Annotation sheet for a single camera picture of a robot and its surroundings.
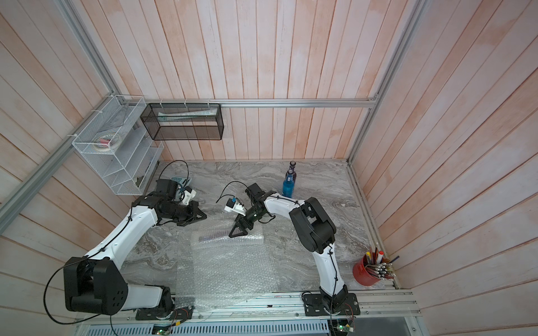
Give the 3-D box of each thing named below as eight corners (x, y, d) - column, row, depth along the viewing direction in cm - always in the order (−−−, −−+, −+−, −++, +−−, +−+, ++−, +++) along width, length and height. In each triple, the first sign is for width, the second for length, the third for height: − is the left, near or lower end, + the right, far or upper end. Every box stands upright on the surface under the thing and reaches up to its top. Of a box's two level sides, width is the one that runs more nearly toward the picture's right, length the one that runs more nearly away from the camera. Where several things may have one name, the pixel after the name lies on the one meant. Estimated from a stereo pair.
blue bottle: (281, 198, 107) (284, 172, 90) (285, 195, 108) (289, 168, 92) (287, 203, 105) (291, 177, 89) (291, 199, 106) (296, 173, 90)
